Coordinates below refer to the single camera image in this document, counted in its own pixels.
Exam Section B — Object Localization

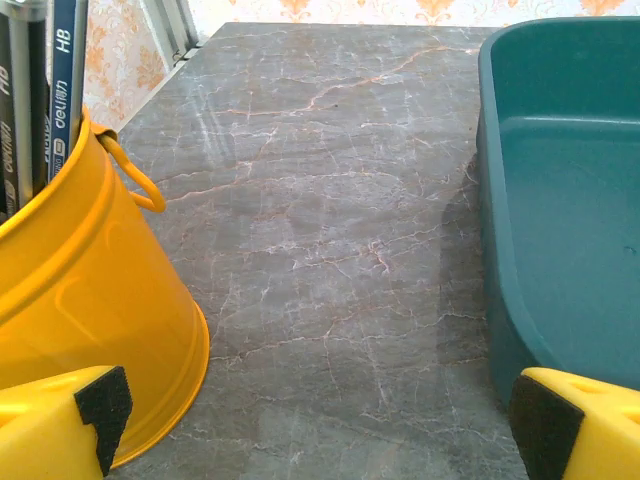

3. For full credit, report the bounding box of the teal plastic bin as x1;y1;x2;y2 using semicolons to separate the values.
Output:
475;15;640;414

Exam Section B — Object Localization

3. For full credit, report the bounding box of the aluminium frame post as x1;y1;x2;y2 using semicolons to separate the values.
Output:
139;0;202;64

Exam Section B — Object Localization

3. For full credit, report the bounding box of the yellow metal bucket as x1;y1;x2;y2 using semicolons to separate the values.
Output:
0;104;212;471

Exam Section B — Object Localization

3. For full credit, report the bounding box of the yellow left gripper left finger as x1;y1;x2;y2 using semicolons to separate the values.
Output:
0;365;134;480

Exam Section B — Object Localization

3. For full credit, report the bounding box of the black HB pencil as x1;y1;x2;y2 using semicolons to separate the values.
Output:
0;9;22;221

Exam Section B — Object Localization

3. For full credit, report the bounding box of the grey pencil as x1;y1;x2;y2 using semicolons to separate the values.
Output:
8;0;35;209

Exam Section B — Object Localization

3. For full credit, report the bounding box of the dark blue HB pencil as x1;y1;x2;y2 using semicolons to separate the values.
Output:
47;0;90;184

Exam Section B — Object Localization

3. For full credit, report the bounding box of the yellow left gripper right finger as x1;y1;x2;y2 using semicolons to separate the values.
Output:
508;367;640;480

